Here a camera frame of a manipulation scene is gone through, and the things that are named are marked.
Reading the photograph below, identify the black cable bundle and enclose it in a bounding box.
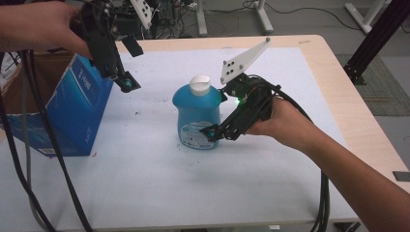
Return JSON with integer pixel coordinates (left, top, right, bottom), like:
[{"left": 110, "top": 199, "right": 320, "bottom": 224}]
[{"left": 272, "top": 84, "right": 332, "bottom": 232}]

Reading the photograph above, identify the grey cable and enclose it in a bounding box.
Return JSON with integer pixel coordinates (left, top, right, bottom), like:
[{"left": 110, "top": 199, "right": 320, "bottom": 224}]
[{"left": 19, "top": 51, "right": 50, "bottom": 232}]

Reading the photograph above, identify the blue cardboard box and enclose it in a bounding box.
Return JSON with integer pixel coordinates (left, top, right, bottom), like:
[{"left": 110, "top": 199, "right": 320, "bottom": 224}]
[{"left": 0, "top": 50, "right": 115, "bottom": 159}]

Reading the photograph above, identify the white table mat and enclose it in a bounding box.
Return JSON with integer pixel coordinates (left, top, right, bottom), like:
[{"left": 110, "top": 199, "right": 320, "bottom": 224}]
[{"left": 0, "top": 46, "right": 360, "bottom": 232}]

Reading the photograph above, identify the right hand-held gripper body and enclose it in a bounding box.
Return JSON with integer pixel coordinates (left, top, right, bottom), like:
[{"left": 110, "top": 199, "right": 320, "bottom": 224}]
[{"left": 220, "top": 37, "right": 281, "bottom": 124}]

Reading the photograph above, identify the grey floor mat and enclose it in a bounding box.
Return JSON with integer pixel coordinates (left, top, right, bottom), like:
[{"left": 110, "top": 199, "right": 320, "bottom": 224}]
[{"left": 335, "top": 53, "right": 410, "bottom": 117}]

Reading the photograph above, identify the blue detergent bottle white cap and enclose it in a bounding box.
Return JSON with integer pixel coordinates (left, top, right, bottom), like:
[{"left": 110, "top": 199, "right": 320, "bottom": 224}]
[{"left": 171, "top": 74, "right": 223, "bottom": 151}]

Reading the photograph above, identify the thick black cable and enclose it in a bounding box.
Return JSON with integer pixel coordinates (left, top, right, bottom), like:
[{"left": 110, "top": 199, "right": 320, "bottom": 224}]
[{"left": 0, "top": 51, "right": 58, "bottom": 232}]

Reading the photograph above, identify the person's left hand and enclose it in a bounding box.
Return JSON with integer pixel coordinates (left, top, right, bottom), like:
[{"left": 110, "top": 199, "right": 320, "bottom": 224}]
[{"left": 15, "top": 1, "right": 94, "bottom": 60}]

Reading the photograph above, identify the person's right hand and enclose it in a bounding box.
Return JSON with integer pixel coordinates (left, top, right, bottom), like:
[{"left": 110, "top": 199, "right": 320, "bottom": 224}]
[{"left": 245, "top": 97, "right": 319, "bottom": 153}]

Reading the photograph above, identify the white stand leg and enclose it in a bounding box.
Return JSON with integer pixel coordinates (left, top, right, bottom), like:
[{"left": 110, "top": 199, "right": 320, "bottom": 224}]
[
  {"left": 195, "top": 0, "right": 208, "bottom": 36},
  {"left": 253, "top": 0, "right": 275, "bottom": 36},
  {"left": 343, "top": 0, "right": 394, "bottom": 35}
]

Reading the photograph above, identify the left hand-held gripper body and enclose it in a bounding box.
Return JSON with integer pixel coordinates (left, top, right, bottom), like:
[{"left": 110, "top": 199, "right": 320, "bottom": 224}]
[{"left": 69, "top": 0, "right": 155, "bottom": 37}]

